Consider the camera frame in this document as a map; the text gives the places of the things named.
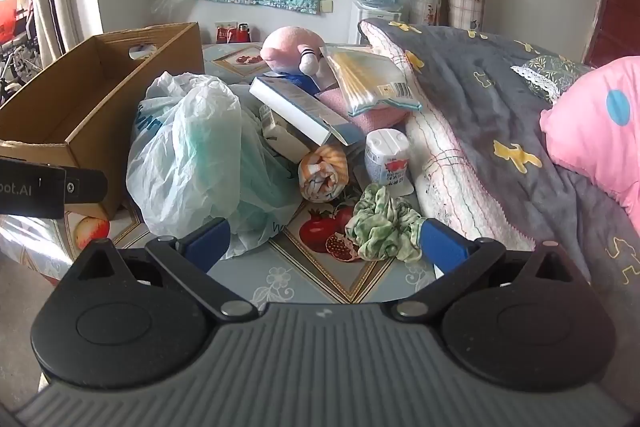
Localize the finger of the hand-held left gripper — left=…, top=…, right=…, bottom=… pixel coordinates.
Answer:
left=64, top=167, right=109, bottom=208

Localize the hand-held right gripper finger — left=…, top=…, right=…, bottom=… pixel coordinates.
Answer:
left=72, top=217, right=261, bottom=323

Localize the brown cardboard box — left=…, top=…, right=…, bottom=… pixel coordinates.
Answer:
left=0, top=22, right=206, bottom=220

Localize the white and blue carton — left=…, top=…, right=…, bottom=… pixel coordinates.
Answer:
left=249, top=76, right=366, bottom=148

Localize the green mottled cloth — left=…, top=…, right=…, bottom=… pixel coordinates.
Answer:
left=345, top=184, right=426, bottom=263

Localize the pink plush toy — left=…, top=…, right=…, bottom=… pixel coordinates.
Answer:
left=260, top=26, right=333, bottom=95

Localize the clear bag of cotton swabs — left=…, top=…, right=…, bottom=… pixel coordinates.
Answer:
left=320, top=44, right=423, bottom=118

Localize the white plastic bag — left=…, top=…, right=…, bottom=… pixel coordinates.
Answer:
left=126, top=71, right=306, bottom=260

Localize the fruit print table cover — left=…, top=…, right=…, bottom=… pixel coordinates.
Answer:
left=0, top=42, right=441, bottom=308

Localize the rolled orange patterned towel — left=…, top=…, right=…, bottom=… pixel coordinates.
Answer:
left=298, top=144, right=349, bottom=202

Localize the red bag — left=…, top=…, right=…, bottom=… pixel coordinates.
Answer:
left=0, top=0, right=19, bottom=42

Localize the white round plastic container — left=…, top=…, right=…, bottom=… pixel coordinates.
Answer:
left=364, top=128, right=412, bottom=188

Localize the white water dispenser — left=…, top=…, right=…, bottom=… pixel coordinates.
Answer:
left=350, top=2, right=408, bottom=45

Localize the grey blanket with yellow print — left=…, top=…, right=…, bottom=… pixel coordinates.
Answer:
left=359, top=18, right=640, bottom=303

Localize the dark floral pillow with lace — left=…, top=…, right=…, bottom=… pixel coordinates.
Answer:
left=510, top=54, right=596, bottom=105

